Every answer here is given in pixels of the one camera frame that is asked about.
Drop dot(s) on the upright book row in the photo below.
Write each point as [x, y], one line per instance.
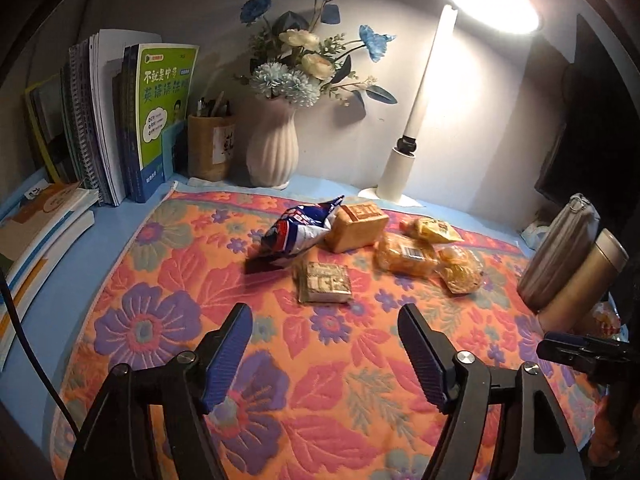
[73, 119]

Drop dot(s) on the brown pen holder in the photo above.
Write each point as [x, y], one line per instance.
[211, 136]

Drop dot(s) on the floral orange table mat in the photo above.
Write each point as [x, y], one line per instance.
[322, 392]

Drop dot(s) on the grey striped pouch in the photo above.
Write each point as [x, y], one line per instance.
[561, 252]

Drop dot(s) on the orange toast bread pack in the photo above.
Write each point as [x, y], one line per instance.
[356, 226]

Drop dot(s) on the red bread roll pack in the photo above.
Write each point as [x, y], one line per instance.
[601, 321]

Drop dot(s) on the blue white snack bag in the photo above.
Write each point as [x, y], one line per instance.
[298, 229]

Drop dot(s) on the white desk lamp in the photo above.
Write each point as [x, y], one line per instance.
[510, 18]

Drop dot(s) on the nut bar clear pack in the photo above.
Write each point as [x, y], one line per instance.
[323, 283]

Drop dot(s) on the round cracker bag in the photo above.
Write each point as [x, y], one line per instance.
[460, 269]

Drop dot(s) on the flat book stack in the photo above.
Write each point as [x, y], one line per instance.
[35, 238]

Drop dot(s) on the white ribbed vase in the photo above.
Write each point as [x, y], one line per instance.
[272, 153]

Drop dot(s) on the gold thermos bottle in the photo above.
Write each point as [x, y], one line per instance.
[586, 287]

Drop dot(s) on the green cover book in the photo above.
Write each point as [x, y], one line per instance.
[155, 83]

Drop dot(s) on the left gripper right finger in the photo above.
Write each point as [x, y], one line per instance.
[431, 355]

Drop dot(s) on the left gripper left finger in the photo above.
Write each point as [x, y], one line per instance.
[220, 353]

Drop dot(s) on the artificial flower bouquet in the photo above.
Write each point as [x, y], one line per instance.
[290, 61]

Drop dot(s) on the barcode bread bun pack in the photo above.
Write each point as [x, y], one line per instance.
[400, 254]

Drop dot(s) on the yellow chips bag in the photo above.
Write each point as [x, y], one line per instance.
[431, 230]

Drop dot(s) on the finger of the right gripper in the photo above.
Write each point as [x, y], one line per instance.
[586, 354]

